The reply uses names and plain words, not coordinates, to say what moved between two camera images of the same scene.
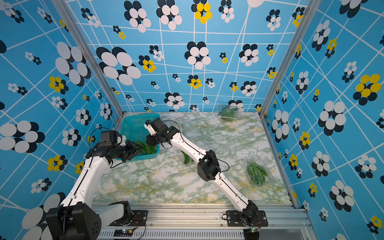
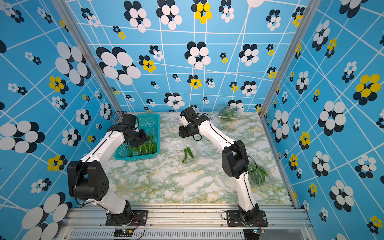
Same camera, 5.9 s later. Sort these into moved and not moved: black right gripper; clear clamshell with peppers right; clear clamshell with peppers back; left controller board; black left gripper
Moved: black left gripper; black right gripper
Not moved: clear clamshell with peppers right; clear clamshell with peppers back; left controller board
